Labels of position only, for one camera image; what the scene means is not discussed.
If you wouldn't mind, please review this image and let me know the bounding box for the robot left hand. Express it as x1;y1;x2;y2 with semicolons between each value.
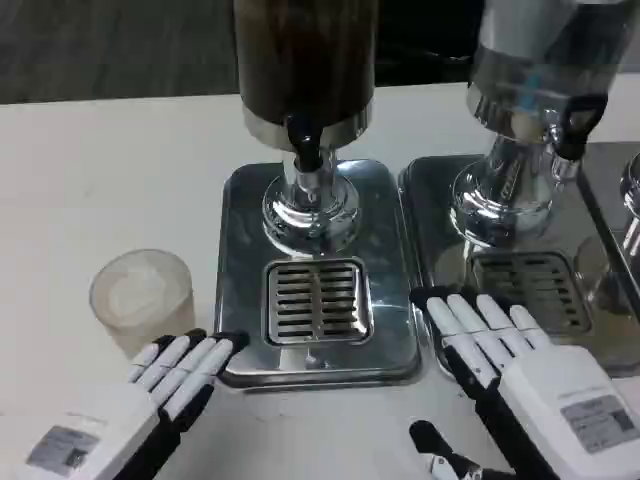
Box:
14;328;250;480

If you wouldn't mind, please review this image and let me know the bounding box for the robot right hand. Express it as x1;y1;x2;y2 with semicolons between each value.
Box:
408;285;640;480

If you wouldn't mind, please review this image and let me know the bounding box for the clear ribbed glass cup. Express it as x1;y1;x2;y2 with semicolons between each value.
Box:
88;248;197;359

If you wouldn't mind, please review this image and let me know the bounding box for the clear empty drink dispenser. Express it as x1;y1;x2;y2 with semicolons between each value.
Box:
447;0;640;249

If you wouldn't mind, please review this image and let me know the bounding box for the black dispenser tap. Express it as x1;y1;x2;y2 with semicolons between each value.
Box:
284;114;324;171

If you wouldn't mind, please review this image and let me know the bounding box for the dark drink dispenser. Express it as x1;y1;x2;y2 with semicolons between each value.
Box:
232;0;379;251

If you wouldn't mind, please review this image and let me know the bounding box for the black looped tap handle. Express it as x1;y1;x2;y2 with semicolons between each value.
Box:
554;93;609;161

